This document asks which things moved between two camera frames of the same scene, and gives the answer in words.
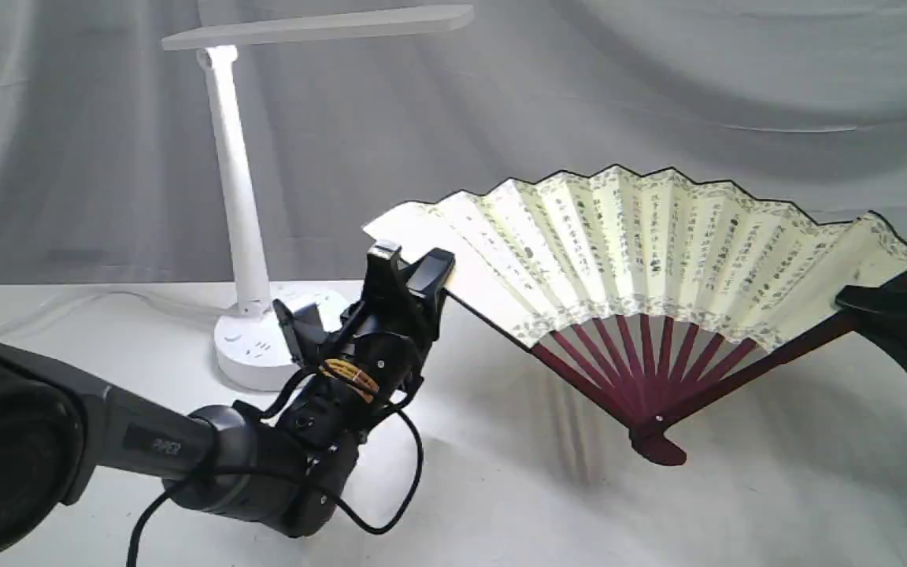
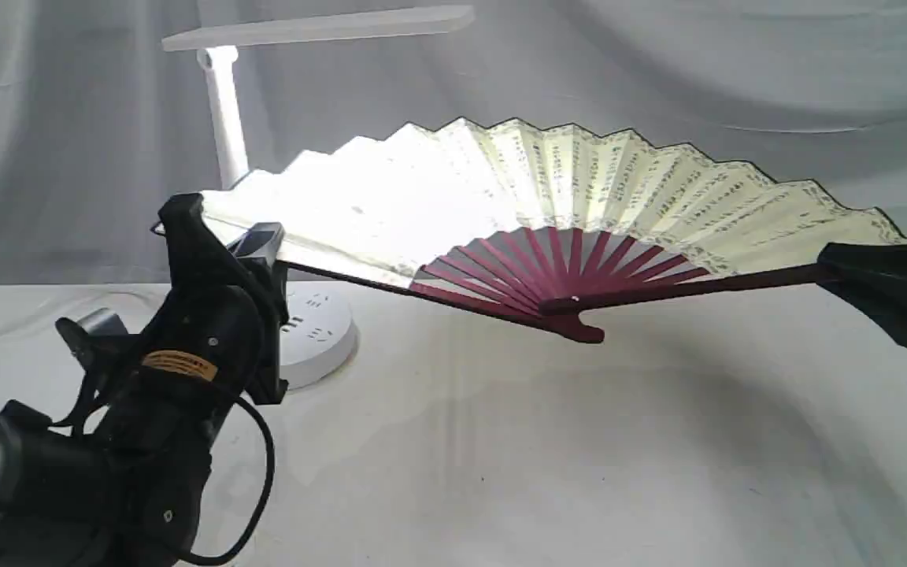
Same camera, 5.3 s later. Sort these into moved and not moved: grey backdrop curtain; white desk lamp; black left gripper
Moved: black left gripper
Not moved: white desk lamp; grey backdrop curtain
